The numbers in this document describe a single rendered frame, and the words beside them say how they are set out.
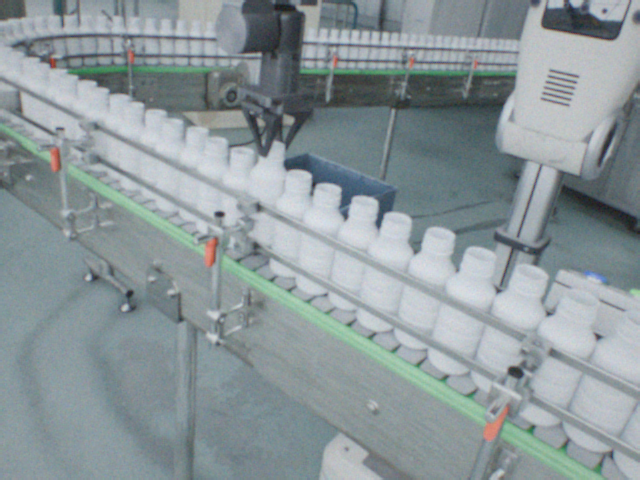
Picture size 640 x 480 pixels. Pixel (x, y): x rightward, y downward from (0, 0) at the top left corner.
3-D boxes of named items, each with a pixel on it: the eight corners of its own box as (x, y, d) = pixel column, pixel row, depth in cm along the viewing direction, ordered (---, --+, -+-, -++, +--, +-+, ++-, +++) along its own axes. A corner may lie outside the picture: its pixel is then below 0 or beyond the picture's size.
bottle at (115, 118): (135, 170, 117) (133, 93, 110) (140, 181, 113) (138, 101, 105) (105, 171, 115) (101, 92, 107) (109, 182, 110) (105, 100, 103)
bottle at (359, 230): (335, 315, 79) (353, 211, 72) (322, 292, 84) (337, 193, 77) (373, 311, 81) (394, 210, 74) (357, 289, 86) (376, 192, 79)
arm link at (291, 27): (315, 7, 74) (285, 1, 77) (280, 6, 70) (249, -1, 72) (309, 60, 78) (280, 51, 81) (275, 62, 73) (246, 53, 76)
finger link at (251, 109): (236, 152, 83) (240, 90, 78) (269, 145, 88) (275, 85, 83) (268, 167, 79) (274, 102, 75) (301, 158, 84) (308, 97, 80)
